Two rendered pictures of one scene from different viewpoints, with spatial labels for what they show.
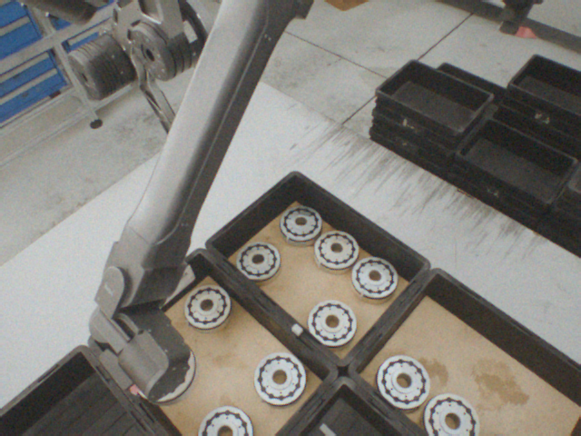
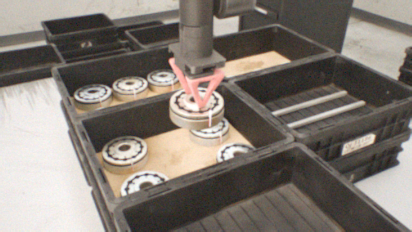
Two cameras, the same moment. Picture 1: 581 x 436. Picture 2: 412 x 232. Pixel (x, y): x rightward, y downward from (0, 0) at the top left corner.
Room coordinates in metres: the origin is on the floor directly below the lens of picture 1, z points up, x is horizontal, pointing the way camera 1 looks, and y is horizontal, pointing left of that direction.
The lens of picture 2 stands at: (0.03, 0.79, 1.40)
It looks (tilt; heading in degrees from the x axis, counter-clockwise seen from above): 33 degrees down; 285
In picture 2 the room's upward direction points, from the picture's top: straight up
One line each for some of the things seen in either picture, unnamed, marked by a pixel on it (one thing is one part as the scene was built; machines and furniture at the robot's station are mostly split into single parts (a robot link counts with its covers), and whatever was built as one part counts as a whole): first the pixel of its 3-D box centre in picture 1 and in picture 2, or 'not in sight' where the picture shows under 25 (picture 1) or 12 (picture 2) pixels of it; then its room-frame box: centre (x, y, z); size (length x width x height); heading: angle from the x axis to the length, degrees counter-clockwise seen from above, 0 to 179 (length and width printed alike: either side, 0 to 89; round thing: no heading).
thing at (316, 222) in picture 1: (300, 222); (93, 93); (0.59, -0.04, 0.86); 0.10 x 0.10 x 0.01
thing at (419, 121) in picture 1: (422, 133); (29, 99); (1.38, -0.65, 0.37); 0.40 x 0.30 x 0.45; 45
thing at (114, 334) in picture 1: (122, 330); (199, 5); (0.19, 0.21, 1.22); 0.07 x 0.06 x 0.07; 44
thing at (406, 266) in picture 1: (314, 268); (138, 93); (0.46, -0.06, 0.87); 0.40 x 0.30 x 0.11; 43
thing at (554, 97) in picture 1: (542, 126); (85, 57); (1.38, -1.22, 0.37); 0.40 x 0.30 x 0.45; 45
